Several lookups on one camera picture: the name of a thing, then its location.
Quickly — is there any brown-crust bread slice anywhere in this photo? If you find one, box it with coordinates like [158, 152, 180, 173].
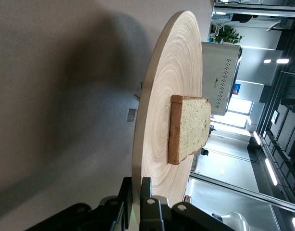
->
[168, 94, 212, 166]

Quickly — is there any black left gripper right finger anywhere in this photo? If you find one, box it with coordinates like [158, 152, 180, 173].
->
[139, 177, 236, 231]

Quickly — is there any round wooden plate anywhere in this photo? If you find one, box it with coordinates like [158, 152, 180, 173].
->
[132, 10, 203, 224]

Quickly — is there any silver two-slot toaster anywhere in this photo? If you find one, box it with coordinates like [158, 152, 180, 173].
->
[201, 41, 243, 116]

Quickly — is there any green potted plant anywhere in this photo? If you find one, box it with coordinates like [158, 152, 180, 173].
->
[215, 25, 245, 45]

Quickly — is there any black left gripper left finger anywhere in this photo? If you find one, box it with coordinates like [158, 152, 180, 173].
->
[25, 177, 134, 231]

